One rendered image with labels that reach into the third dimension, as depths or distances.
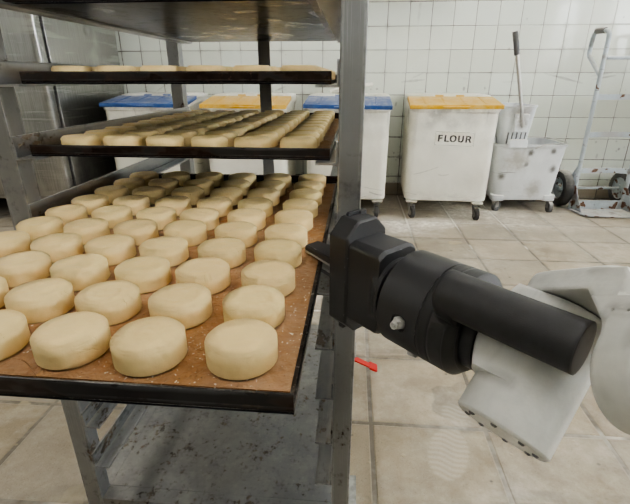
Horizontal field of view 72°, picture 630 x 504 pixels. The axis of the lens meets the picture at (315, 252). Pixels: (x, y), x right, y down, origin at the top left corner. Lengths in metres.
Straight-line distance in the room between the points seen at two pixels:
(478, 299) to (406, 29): 3.21
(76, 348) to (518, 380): 0.29
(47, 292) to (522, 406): 0.37
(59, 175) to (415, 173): 2.21
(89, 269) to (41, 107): 2.66
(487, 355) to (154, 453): 0.82
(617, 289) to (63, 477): 1.19
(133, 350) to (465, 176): 2.72
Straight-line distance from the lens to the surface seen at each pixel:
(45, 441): 1.40
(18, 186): 0.71
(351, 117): 0.54
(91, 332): 0.35
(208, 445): 1.03
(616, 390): 0.27
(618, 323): 0.28
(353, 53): 0.54
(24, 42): 3.10
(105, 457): 0.95
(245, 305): 0.35
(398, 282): 0.36
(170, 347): 0.31
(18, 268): 0.49
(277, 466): 0.97
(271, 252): 0.44
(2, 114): 0.70
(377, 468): 1.17
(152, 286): 0.43
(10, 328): 0.38
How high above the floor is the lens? 0.87
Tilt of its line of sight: 22 degrees down
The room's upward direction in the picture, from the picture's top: straight up
